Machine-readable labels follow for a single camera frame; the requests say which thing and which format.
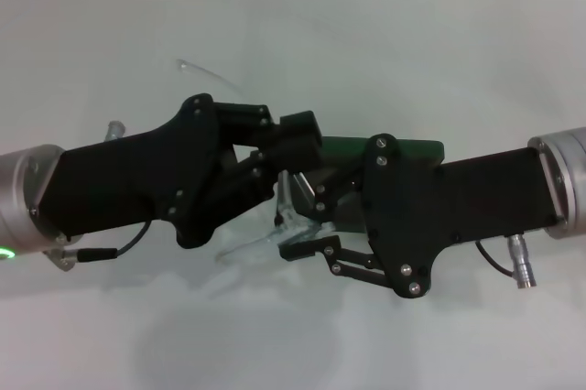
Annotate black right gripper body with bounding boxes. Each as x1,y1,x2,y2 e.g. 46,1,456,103
361,132,562,299

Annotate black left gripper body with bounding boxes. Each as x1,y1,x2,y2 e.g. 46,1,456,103
34,94,221,249

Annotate clear white glasses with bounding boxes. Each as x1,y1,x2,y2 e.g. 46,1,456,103
176,58,340,267

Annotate green glasses case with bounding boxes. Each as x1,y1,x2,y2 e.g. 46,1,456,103
278,135,446,238

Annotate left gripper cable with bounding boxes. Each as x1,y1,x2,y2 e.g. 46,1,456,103
45,220,155,272

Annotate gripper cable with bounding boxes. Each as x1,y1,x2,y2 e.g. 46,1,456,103
45,220,155,272
473,232,535,290

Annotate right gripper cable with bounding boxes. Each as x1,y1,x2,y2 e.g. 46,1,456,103
473,232,535,290

